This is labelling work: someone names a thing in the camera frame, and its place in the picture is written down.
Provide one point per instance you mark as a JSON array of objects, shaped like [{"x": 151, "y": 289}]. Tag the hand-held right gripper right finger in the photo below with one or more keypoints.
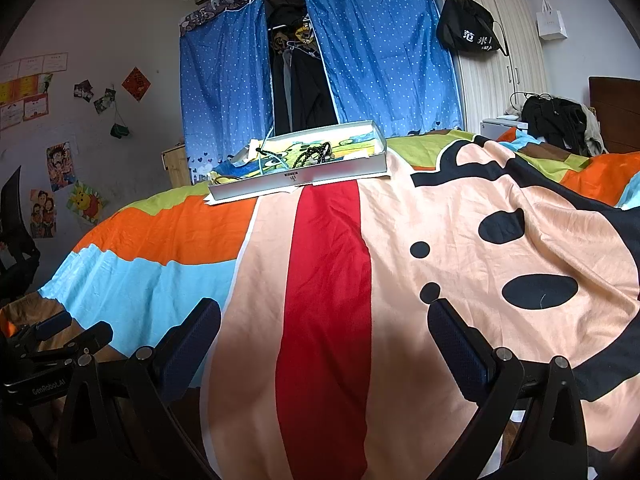
[{"x": 457, "y": 350}]

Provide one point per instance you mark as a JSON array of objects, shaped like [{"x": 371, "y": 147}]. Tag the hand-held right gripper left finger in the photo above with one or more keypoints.
[{"x": 192, "y": 350}]

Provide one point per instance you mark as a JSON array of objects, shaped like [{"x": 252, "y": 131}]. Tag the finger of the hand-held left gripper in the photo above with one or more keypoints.
[
  {"x": 95, "y": 333},
  {"x": 52, "y": 324}
]

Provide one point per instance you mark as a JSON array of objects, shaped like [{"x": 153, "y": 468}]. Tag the white jewelry box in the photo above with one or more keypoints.
[{"x": 320, "y": 175}]

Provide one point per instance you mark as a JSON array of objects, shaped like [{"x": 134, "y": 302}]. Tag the black office chair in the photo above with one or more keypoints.
[{"x": 15, "y": 240}]

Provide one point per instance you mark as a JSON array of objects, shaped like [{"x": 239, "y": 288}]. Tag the colourful printed blanket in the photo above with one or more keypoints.
[{"x": 400, "y": 260}]

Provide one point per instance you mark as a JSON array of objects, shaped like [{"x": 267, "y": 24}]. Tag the white paper sheet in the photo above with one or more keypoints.
[{"x": 212, "y": 201}]

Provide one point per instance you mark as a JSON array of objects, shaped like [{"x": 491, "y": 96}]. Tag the wooden cabinet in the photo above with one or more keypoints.
[{"x": 176, "y": 165}]

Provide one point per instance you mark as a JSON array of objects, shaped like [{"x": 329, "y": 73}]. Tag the small green hanging pouch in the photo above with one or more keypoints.
[{"x": 120, "y": 130}]

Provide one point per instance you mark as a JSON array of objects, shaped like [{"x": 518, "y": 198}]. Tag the white storage box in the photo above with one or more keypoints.
[{"x": 500, "y": 127}]

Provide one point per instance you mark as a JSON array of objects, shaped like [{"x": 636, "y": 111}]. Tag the colourful printed box lining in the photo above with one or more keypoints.
[{"x": 345, "y": 142}]

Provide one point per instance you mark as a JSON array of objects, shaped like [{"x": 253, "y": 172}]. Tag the black clothes pile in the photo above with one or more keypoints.
[{"x": 560, "y": 122}]

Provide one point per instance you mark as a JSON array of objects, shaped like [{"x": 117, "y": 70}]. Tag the blue dotted curtain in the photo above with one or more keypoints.
[
  {"x": 225, "y": 100},
  {"x": 385, "y": 60}
]

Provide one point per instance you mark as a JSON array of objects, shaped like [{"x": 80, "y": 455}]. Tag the white wardrobe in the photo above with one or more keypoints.
[{"x": 500, "y": 90}]

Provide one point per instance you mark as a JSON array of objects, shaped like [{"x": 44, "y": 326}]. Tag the brown wooden headboard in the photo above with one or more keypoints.
[{"x": 617, "y": 110}]

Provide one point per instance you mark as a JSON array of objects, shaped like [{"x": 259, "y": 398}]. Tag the dark hanging clothes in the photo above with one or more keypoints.
[{"x": 305, "y": 80}]

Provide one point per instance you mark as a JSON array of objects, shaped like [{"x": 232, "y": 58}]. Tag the white paper bag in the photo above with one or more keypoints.
[{"x": 552, "y": 22}]

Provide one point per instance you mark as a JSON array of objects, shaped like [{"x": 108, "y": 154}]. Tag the cartoon family wall picture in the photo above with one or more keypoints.
[{"x": 42, "y": 212}]

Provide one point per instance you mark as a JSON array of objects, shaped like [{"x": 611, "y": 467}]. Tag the yellow bear wall poster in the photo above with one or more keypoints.
[{"x": 87, "y": 201}]

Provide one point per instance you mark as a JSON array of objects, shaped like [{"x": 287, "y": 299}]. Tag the cartoon character wall poster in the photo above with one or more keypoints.
[{"x": 61, "y": 166}]

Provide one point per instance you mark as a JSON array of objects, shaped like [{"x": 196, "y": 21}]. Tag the wall photo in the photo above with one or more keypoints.
[
  {"x": 105, "y": 101},
  {"x": 82, "y": 90}
]

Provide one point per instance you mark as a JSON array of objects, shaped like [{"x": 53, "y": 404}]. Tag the row of wall certificates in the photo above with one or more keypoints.
[{"x": 30, "y": 90}]

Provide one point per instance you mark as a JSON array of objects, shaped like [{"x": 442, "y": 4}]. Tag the red square wall paper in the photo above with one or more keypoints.
[{"x": 136, "y": 83}]

